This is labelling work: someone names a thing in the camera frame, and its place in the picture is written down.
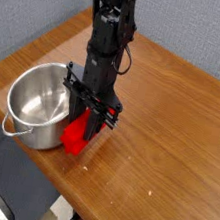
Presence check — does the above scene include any white table bracket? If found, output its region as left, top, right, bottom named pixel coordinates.
left=40, top=195, right=79, bottom=220

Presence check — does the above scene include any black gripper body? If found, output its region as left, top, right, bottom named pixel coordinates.
left=64, top=15, right=133, bottom=129

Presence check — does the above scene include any metal pot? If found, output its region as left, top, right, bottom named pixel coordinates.
left=1, top=62, right=70, bottom=150

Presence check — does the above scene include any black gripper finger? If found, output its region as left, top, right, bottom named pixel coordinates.
left=83, top=110, right=104, bottom=141
left=68, top=89, right=87, bottom=123

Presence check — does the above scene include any red block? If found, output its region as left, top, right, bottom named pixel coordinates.
left=60, top=107, right=110, bottom=155

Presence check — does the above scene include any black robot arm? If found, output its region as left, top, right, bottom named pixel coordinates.
left=64, top=0, right=137, bottom=141

